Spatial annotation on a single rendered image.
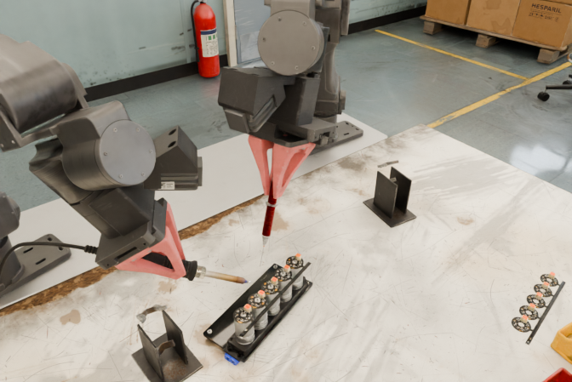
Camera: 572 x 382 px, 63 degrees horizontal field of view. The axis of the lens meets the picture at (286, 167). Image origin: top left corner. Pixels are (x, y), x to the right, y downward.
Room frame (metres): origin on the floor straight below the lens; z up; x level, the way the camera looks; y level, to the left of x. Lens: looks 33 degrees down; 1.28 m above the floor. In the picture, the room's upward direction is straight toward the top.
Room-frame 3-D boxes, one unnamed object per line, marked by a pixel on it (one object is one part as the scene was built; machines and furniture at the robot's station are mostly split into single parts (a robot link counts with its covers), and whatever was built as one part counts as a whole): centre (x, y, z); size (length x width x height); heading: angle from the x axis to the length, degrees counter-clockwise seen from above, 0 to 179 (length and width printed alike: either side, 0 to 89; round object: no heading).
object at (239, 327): (0.39, 0.05, 0.79); 0.02 x 0.02 x 0.05
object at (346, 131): (0.93, -0.08, 0.79); 0.20 x 0.07 x 0.08; 124
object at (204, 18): (3.16, 0.54, 0.29); 0.16 x 0.15 x 0.55; 127
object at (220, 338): (0.45, 0.03, 0.76); 0.16 x 0.07 x 0.01; 145
